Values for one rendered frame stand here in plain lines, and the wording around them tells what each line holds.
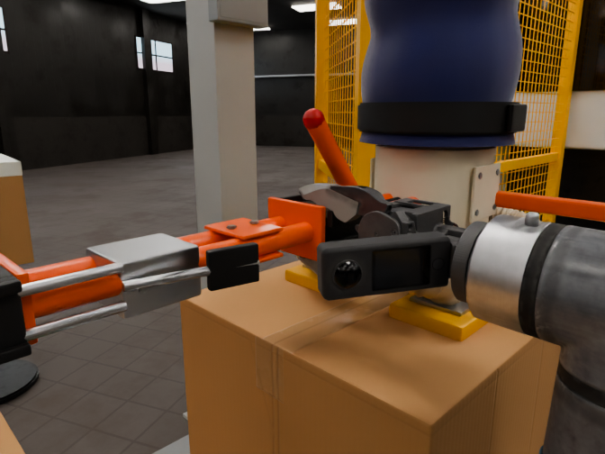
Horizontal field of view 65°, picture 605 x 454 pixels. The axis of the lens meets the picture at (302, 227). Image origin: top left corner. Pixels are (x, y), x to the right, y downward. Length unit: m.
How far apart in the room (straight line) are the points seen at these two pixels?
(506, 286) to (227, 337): 0.36
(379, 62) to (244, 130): 1.04
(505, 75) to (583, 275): 0.36
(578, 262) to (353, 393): 0.23
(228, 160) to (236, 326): 1.08
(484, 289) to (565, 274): 0.06
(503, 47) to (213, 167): 1.15
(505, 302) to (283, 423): 0.31
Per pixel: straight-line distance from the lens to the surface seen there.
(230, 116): 1.62
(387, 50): 0.66
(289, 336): 0.56
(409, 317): 0.60
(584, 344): 0.38
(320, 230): 0.49
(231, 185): 1.64
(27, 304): 0.35
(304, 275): 0.70
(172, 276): 0.38
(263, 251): 0.45
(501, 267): 0.38
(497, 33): 0.66
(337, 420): 0.51
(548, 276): 0.37
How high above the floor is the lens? 1.20
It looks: 14 degrees down
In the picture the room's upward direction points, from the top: straight up
